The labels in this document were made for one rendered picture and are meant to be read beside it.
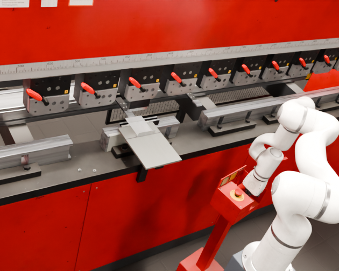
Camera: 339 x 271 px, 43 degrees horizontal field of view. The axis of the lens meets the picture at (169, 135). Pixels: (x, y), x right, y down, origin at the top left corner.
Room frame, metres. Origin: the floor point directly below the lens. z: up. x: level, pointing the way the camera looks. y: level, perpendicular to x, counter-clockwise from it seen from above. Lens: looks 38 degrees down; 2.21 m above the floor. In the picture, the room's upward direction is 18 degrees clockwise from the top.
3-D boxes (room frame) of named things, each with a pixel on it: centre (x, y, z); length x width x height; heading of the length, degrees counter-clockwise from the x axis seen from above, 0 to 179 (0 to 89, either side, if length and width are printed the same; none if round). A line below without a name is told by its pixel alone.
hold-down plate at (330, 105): (2.47, -0.90, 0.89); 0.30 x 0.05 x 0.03; 133
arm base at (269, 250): (1.01, -0.47, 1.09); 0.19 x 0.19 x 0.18
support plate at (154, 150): (1.45, 0.07, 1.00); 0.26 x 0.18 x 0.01; 43
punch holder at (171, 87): (1.68, 0.04, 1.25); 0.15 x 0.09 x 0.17; 133
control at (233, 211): (1.59, -0.42, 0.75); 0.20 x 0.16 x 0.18; 144
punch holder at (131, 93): (1.54, 0.19, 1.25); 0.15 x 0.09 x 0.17; 133
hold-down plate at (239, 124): (1.93, -0.31, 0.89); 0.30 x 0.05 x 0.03; 133
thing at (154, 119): (1.58, 0.15, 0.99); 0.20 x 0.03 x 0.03; 133
